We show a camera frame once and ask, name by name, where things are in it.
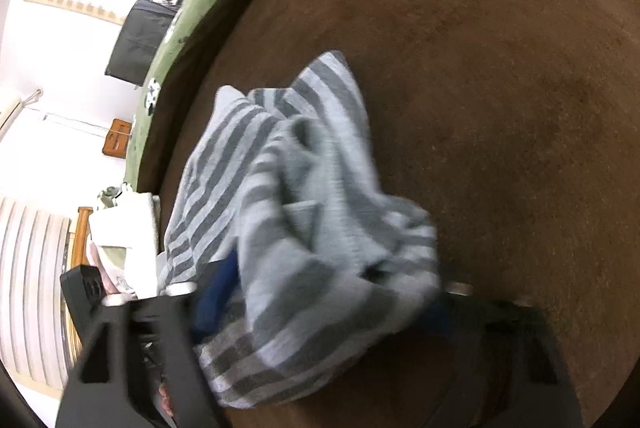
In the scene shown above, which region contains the brown blanket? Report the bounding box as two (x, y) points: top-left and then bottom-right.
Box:
(137, 0), (640, 428)

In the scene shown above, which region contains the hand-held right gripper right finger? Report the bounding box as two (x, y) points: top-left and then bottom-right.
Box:
(425, 282), (585, 428)

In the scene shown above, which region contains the wooden headboard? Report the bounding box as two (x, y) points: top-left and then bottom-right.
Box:
(65, 206), (96, 359)

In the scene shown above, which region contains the small wooden cabinet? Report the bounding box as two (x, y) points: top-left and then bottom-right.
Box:
(101, 118), (133, 157)

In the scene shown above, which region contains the green cow print bed sheet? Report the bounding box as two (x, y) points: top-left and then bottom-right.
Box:
(124, 0), (326, 189)

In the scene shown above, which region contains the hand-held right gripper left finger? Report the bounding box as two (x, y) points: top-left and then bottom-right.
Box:
(54, 253), (240, 428)

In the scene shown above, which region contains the grey striped sock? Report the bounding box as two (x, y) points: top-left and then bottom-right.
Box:
(159, 50), (443, 413)

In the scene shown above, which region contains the black fabric cabinet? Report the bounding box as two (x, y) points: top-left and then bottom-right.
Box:
(104, 0), (180, 86)

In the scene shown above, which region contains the cream and green fleece blanket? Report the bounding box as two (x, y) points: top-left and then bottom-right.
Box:
(87, 183), (162, 301)

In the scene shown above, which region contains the striped window curtain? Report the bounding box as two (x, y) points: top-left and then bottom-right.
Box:
(0, 195), (73, 391)

